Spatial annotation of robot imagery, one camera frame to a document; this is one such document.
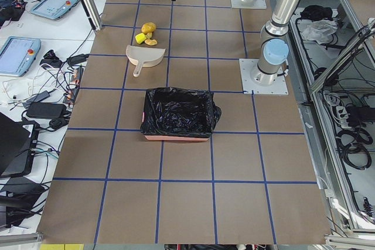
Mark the yellow sponge piece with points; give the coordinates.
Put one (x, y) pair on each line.
(140, 38)

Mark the beige plastic dustpan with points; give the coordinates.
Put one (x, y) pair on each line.
(144, 57)

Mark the pink bin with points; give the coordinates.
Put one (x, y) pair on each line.
(174, 138)

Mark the black cloth bundle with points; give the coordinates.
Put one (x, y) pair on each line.
(316, 13)

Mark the white crumpled cloth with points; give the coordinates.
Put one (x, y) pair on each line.
(320, 31)

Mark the yellow potato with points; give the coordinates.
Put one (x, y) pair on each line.
(148, 27)

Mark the black trash bag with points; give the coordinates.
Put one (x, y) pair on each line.
(172, 111)

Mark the black power adapter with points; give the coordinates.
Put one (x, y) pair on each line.
(45, 110)

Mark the blue teach pendant far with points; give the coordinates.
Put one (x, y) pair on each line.
(53, 9)

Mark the blue teach pendant near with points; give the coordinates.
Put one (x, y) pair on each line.
(18, 54)

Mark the blue teach pendant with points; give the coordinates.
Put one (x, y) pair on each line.
(18, 54)
(53, 9)

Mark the croissant bread piece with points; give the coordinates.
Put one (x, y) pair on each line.
(149, 40)

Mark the black laptop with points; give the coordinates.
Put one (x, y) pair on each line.
(18, 139)

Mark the white power strip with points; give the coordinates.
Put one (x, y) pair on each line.
(341, 113)

